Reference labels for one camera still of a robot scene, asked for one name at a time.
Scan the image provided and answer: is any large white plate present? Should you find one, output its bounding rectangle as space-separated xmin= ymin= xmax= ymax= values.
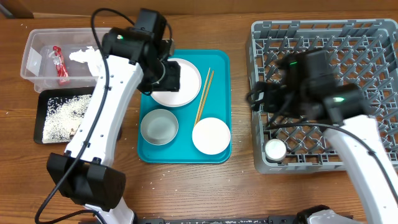
xmin=151 ymin=58 xmax=201 ymax=107

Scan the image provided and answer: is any wooden chopstick left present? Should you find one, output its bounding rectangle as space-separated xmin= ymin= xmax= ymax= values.
xmin=194 ymin=67 xmax=211 ymax=126

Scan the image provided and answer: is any grey dishwasher rack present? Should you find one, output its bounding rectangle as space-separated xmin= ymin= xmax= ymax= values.
xmin=246 ymin=19 xmax=397 ymax=174

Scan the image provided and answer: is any spilled rice pile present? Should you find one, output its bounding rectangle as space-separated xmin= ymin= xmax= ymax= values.
xmin=42 ymin=95 xmax=91 ymax=144

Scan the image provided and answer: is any crumpled white tissue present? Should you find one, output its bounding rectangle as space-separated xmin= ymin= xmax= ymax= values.
xmin=69 ymin=46 xmax=104 ymax=77

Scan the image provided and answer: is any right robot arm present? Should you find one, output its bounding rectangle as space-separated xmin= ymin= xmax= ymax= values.
xmin=246 ymin=49 xmax=397 ymax=223

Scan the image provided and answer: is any pink bowl with rice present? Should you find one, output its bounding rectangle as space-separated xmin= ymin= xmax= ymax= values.
xmin=192 ymin=118 xmax=231 ymax=156

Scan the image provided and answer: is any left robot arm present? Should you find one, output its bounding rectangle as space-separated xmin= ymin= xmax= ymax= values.
xmin=47 ymin=9 xmax=180 ymax=223

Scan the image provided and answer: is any wooden chopstick right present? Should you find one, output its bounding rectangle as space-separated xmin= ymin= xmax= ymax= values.
xmin=197 ymin=70 xmax=214 ymax=123

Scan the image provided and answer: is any black waste tray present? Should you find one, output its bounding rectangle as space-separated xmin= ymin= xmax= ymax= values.
xmin=33 ymin=86 xmax=123 ymax=145

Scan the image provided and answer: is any red snack wrapper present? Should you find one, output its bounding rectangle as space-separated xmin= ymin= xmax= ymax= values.
xmin=53 ymin=45 xmax=70 ymax=86

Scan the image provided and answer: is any cream plastic cup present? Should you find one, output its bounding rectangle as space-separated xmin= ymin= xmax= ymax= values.
xmin=265 ymin=139 xmax=287 ymax=162

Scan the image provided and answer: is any clear plastic waste bin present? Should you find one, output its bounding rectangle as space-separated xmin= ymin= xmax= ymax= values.
xmin=21 ymin=28 xmax=98 ymax=93

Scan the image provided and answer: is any wooden chopstick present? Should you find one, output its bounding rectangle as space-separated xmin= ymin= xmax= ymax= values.
xmin=194 ymin=67 xmax=211 ymax=126
xmin=197 ymin=70 xmax=214 ymax=123

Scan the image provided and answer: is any small grey bowl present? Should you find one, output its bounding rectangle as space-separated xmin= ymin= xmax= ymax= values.
xmin=140 ymin=109 xmax=179 ymax=146

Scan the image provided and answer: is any teal plastic tray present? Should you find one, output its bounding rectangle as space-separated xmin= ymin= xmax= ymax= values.
xmin=136 ymin=49 xmax=232 ymax=164

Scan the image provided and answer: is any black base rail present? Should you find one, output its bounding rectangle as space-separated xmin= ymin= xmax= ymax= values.
xmin=136 ymin=205 xmax=371 ymax=224

